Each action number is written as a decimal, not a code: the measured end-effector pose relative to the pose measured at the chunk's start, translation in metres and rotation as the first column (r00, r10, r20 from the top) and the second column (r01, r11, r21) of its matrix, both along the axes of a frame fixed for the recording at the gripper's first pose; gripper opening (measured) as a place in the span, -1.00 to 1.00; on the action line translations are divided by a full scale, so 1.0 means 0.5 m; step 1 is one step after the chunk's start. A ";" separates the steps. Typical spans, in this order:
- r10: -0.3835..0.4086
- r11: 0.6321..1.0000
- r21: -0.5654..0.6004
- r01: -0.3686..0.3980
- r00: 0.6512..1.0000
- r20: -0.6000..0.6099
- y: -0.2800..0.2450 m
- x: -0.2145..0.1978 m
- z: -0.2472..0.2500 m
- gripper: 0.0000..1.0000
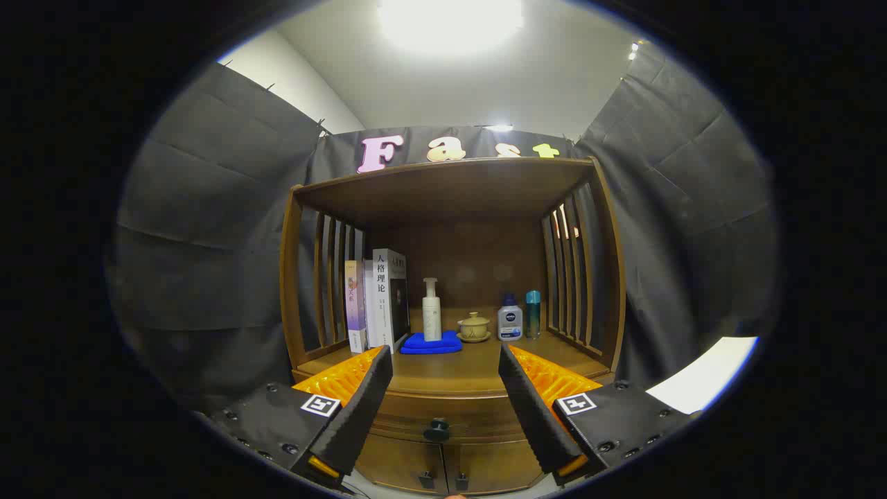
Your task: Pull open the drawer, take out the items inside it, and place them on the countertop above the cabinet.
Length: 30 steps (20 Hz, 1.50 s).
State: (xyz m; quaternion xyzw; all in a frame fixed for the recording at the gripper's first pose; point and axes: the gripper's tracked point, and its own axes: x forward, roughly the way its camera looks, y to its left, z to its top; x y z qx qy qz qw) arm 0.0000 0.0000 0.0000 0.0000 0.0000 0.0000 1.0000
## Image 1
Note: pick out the wooden drawer with black knob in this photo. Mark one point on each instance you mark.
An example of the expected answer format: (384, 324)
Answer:
(450, 409)

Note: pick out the yellow-green lidded teacup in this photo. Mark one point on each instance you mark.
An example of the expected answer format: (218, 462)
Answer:
(474, 328)

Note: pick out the blue folded cloth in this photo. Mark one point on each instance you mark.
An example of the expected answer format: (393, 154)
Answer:
(416, 343)

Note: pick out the teal slim bottle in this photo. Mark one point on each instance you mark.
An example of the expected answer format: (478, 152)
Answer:
(532, 315)

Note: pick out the thin white book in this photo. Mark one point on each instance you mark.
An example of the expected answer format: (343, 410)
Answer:
(370, 312)

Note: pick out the white board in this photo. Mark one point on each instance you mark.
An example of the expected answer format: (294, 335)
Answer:
(707, 378)

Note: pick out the purple book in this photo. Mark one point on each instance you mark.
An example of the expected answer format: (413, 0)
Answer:
(355, 305)

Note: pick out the thick white and black book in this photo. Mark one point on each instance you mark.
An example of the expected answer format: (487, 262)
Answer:
(384, 305)

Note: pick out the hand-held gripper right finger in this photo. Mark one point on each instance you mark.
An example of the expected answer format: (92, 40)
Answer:
(533, 416)

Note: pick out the white pump bottle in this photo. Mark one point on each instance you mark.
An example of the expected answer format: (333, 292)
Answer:
(432, 319)

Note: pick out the wooden cabinet door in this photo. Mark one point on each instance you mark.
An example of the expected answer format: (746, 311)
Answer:
(499, 468)
(395, 464)

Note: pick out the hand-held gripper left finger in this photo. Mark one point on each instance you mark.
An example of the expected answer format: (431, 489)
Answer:
(360, 409)

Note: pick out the white bottle with blue cap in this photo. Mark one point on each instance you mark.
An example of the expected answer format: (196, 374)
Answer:
(510, 322)

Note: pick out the brown wooden cabinet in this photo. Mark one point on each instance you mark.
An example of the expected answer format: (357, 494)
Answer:
(471, 256)

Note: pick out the wooden countertop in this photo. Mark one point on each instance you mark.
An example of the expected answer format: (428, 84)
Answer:
(450, 367)

